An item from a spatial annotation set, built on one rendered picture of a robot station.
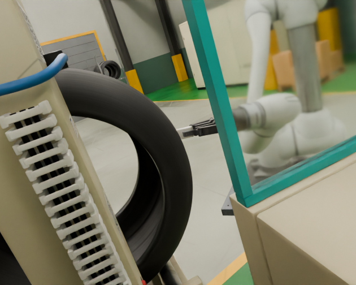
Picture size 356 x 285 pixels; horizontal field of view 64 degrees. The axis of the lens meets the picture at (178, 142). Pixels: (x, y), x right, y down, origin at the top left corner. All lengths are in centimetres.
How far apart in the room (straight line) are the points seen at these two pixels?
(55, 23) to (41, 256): 1191
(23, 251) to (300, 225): 34
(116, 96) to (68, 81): 10
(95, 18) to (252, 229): 1251
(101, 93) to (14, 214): 29
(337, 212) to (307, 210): 2
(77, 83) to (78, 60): 1150
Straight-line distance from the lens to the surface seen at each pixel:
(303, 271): 27
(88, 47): 1229
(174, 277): 79
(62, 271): 46
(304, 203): 30
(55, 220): 37
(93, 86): 60
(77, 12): 1255
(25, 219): 42
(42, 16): 1222
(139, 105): 62
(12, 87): 35
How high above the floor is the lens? 144
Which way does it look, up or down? 17 degrees down
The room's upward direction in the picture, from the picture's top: 18 degrees counter-clockwise
